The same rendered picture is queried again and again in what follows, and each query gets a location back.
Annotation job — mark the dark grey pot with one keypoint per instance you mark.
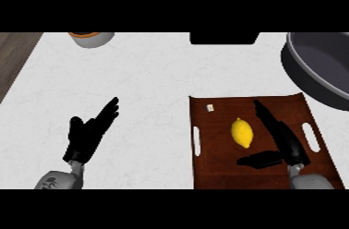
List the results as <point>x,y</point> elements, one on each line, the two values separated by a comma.
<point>320,66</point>

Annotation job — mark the small white tag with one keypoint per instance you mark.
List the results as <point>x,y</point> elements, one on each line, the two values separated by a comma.
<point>210,107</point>

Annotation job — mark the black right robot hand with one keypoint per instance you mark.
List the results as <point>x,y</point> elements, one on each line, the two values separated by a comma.
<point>284,140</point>

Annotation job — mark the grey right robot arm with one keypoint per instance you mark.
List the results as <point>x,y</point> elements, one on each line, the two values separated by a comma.
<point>306,178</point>

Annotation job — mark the white cup with orange rim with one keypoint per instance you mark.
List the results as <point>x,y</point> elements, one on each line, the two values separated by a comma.
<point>92,38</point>

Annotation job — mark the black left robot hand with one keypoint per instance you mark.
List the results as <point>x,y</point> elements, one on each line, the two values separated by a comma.
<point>91,134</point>

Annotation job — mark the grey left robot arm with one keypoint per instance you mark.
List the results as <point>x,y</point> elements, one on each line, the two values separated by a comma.
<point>64,177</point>

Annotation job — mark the black appliance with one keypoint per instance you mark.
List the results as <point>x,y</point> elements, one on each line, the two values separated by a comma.
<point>224,38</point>

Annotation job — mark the yellow lemon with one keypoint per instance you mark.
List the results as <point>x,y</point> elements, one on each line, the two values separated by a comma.
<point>241,132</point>

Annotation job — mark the brown wooden tray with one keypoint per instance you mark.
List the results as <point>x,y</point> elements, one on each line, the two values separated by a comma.
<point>218,165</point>

